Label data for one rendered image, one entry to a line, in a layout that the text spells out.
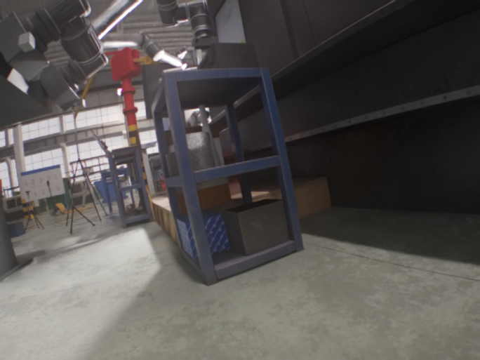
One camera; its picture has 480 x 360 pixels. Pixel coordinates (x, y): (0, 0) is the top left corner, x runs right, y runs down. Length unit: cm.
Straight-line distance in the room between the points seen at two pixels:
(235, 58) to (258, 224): 64
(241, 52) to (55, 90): 142
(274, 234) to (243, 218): 15
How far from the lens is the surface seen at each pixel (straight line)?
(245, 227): 97
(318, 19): 136
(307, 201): 164
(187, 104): 132
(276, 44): 152
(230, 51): 107
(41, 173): 1158
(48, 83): 212
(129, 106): 523
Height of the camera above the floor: 39
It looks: 3 degrees down
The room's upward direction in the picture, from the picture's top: 11 degrees counter-clockwise
